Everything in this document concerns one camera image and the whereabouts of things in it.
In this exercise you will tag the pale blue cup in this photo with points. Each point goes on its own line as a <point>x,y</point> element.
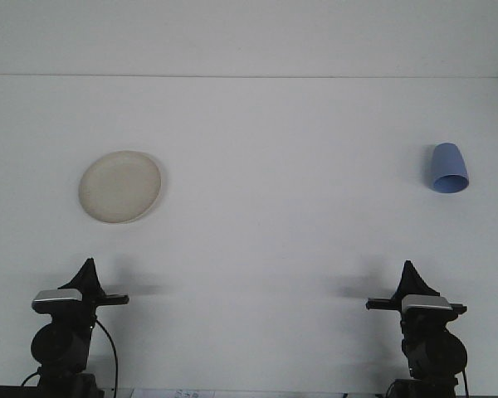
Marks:
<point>448,163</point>

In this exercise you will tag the pale round plate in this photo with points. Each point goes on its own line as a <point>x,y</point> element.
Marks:
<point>120,186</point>

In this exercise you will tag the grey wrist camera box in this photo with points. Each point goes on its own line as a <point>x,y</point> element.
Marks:
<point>57,297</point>
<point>426,302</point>

